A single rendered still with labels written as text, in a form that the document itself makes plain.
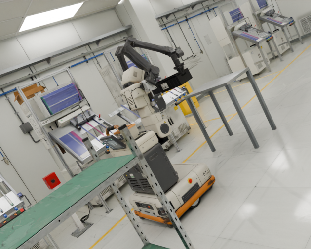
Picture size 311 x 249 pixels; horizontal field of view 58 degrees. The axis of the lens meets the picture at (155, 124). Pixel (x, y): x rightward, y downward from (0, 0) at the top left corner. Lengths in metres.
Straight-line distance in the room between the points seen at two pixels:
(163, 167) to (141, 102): 0.65
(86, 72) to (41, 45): 0.98
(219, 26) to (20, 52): 4.53
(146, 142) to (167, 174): 0.34
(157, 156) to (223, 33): 5.36
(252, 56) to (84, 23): 3.93
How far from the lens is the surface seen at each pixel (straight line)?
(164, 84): 2.85
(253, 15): 8.67
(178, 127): 4.84
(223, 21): 7.43
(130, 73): 2.64
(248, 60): 7.27
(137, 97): 2.61
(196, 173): 2.64
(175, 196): 2.49
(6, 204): 3.34
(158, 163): 2.42
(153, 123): 2.64
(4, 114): 5.36
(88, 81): 6.00
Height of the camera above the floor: 1.24
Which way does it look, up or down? 9 degrees down
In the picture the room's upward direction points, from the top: 28 degrees counter-clockwise
